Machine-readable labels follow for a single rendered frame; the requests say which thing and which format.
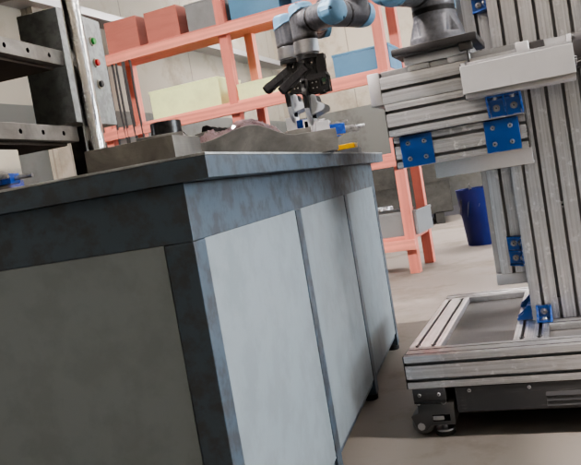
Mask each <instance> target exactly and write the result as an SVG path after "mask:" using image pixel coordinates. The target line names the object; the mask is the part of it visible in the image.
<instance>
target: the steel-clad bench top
mask: <svg viewBox="0 0 581 465"><path fill-rule="evenodd" d="M350 153H382V152H229V151H204V152H199V153H194V154H189V155H184V156H179V157H174V158H169V159H164V160H160V161H150V162H145V163H140V164H135V165H130V166H125V167H121V168H115V169H111V170H106V171H100V172H95V173H86V174H81V175H77V176H71V177H66V178H62V179H56V180H52V181H47V182H41V183H37V184H32V185H23V186H18V187H12V188H8V189H3V190H0V193H2V192H6V191H12V190H17V189H21V188H27V187H32V186H37V185H46V184H51V183H56V182H61V181H66V180H71V179H76V178H81V177H86V176H91V175H96V174H101V173H110V172H115V171H121V170H125V169H130V168H136V167H140V166H145V165H150V164H155V163H160V162H166V161H174V160H180V159H184V158H190V157H194V156H199V155H207V154H350Z"/></svg>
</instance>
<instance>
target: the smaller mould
mask: <svg viewBox="0 0 581 465"><path fill-rule="evenodd" d="M199 152H202V149H201V144H200V138H199V137H197V136H181V135H168V136H164V137H155V138H151V139H146V140H141V141H136V142H131V143H126V144H122V145H117V146H112V147H108V148H103V149H94V150H90V151H85V152H84V154H85V159H86V164H87V169H88V173H95V172H100V171H106V170H111V169H115V168H121V167H125V166H130V165H135V164H140V163H145V162H150V161H160V160H164V159H169V158H174V157H179V156H184V155H189V154H194V153H199Z"/></svg>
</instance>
